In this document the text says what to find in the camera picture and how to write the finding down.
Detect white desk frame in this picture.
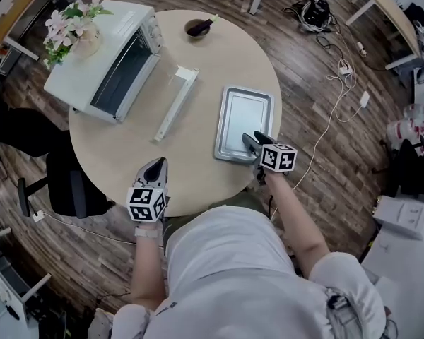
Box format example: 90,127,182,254
0,226,53,331

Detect purple eggplant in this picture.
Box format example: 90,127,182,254
187,14,220,37

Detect person's white shirt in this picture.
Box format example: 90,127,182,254
88,205,388,339

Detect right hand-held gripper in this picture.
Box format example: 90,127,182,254
242,130,298,186

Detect black office chair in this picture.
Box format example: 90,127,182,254
0,95,110,219
372,135,424,203

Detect long white cable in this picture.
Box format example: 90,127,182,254
268,58,367,222

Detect red and white plastic bags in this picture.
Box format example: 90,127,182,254
386,103,424,148

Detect white toaster oven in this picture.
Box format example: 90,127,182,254
43,0,163,125

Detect silver baking tray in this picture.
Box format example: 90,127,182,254
213,85,275,165

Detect white wristband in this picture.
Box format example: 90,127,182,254
134,224,163,240

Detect pink flowers in white vase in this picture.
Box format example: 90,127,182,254
42,0,114,71

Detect black device with cables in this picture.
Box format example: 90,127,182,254
281,0,338,35

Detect white floor cable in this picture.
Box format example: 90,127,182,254
42,212,139,246

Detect person's left forearm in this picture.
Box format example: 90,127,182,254
129,220,167,310

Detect black floor cable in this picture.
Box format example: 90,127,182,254
95,290,132,307

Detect white box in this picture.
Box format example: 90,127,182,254
372,194,424,240

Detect light wooden desk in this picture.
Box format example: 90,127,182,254
345,0,424,71

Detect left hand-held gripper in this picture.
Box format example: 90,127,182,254
126,157,170,222

